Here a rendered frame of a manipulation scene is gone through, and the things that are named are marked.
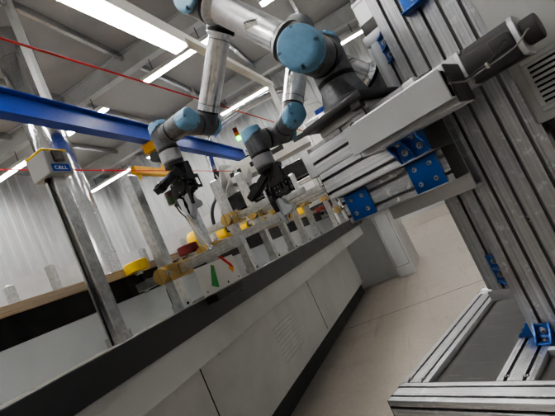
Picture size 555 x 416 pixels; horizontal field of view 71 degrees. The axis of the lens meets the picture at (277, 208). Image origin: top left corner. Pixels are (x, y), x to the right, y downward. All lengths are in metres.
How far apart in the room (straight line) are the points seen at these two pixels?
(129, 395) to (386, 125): 0.87
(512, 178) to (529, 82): 0.25
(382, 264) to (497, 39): 3.22
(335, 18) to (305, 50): 8.88
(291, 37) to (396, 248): 2.98
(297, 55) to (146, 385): 0.92
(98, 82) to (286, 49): 7.21
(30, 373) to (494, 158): 1.30
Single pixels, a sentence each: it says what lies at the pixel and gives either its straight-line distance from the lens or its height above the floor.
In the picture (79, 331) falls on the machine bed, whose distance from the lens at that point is 1.29.
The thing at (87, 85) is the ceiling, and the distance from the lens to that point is 8.34.
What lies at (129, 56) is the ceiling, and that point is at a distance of 7.88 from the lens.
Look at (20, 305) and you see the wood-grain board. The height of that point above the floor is 0.89.
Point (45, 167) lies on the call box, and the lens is 1.13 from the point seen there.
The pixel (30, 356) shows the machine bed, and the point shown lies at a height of 0.76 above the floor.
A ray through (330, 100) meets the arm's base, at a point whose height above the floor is 1.07.
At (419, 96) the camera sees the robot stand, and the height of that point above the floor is 0.92.
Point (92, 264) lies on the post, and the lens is 1.08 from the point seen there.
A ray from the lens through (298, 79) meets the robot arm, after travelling 1.38.
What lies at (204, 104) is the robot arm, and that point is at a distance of 1.44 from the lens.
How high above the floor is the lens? 0.76
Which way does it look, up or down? 5 degrees up
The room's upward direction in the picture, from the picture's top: 24 degrees counter-clockwise
